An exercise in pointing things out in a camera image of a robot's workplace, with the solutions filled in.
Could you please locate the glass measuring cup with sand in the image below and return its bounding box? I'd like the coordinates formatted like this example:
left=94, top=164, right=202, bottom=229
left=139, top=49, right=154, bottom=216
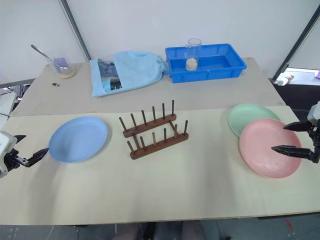
left=184, top=37, right=202, bottom=72

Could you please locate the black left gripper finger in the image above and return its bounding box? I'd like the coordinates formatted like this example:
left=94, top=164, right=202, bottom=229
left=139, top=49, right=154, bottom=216
left=25, top=147, right=50, bottom=168
left=13, top=134, right=27, bottom=145

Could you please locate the glass beaker with purple item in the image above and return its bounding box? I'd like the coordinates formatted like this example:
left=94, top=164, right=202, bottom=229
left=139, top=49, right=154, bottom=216
left=44, top=49, right=77, bottom=80

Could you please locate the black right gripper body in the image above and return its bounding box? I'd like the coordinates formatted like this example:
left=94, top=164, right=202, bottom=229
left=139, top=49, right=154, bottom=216
left=308, top=122, right=320, bottom=165

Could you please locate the green plate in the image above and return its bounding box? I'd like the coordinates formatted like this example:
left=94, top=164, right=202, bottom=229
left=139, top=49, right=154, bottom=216
left=227, top=103, right=282, bottom=139

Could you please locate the brown wooden dish rack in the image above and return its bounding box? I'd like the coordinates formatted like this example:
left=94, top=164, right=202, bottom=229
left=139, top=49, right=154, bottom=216
left=118, top=99, right=190, bottom=160

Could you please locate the blue plate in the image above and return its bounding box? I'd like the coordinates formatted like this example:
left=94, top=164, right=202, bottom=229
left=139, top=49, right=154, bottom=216
left=48, top=116, right=109, bottom=164

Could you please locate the pink red plate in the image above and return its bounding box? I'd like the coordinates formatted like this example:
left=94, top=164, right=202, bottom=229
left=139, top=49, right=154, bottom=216
left=238, top=118, right=303, bottom=179

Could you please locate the blue plastic bin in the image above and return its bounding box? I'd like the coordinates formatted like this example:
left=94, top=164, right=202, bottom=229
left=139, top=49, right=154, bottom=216
left=164, top=43, right=248, bottom=84

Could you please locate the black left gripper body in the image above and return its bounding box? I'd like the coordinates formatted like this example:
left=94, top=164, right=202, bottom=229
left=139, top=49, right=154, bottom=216
left=3, top=148, right=28, bottom=173

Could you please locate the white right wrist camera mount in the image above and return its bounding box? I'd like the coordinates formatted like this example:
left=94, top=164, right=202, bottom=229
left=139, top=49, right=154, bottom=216
left=307, top=101, right=320, bottom=125

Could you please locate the black metal frame pole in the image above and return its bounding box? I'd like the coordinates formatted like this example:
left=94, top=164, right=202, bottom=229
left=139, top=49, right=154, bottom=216
left=271, top=0, right=320, bottom=81

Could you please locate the grey metal frame pole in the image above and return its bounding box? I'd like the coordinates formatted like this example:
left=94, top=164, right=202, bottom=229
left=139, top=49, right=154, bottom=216
left=58, top=0, right=92, bottom=61

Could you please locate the black side table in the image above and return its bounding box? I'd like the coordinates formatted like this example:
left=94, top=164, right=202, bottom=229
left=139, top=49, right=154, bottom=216
left=268, top=67, right=320, bottom=118

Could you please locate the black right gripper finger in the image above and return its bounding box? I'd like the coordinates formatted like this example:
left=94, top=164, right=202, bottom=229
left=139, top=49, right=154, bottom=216
left=271, top=144, right=312, bottom=159
left=283, top=120, right=312, bottom=132

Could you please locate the metal spoon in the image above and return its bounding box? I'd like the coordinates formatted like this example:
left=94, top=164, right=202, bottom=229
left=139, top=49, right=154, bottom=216
left=30, top=44, right=66, bottom=73

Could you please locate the light blue drawstring bag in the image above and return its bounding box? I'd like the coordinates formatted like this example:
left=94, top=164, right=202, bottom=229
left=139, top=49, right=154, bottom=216
left=89, top=50, right=169, bottom=98

